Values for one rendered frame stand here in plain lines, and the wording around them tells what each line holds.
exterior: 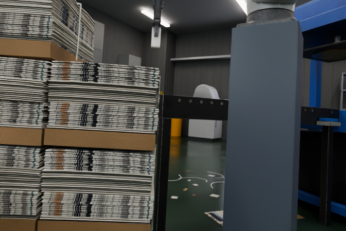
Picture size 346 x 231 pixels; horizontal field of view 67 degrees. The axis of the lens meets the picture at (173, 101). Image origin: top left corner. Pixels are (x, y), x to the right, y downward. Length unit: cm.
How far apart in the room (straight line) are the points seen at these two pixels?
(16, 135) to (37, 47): 23
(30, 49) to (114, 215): 49
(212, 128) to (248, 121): 620
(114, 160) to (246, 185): 41
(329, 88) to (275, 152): 665
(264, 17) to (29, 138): 77
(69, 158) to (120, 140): 14
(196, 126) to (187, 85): 169
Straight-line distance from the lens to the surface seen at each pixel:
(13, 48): 82
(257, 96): 85
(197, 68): 831
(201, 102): 141
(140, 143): 70
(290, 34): 87
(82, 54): 101
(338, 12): 236
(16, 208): 82
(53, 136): 74
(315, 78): 312
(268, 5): 93
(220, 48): 817
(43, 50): 78
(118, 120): 70
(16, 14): 84
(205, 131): 712
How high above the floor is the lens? 71
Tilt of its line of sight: 2 degrees up
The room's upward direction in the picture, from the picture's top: 3 degrees clockwise
